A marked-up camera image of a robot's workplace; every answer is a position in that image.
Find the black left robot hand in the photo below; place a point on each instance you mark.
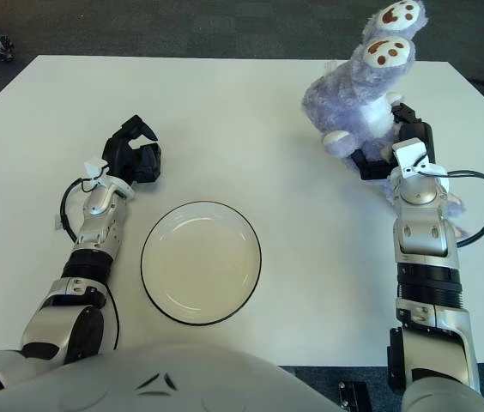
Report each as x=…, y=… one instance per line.
x=124, y=154

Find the black metal bracket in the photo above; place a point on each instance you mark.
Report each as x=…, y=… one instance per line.
x=355, y=397

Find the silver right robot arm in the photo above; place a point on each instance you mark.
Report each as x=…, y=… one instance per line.
x=426, y=240

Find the grey robot torso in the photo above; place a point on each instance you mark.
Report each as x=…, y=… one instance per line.
x=139, y=386

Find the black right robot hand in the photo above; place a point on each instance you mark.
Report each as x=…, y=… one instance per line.
x=422, y=137

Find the purple plush rabbit doll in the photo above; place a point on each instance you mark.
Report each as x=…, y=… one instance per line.
x=353, y=94

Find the grey white sneaker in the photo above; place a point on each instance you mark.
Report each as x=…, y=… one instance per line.
x=1, y=46

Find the white plate with black rim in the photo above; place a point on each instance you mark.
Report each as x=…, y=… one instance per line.
x=201, y=262

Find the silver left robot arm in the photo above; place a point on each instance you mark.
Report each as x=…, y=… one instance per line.
x=94, y=227

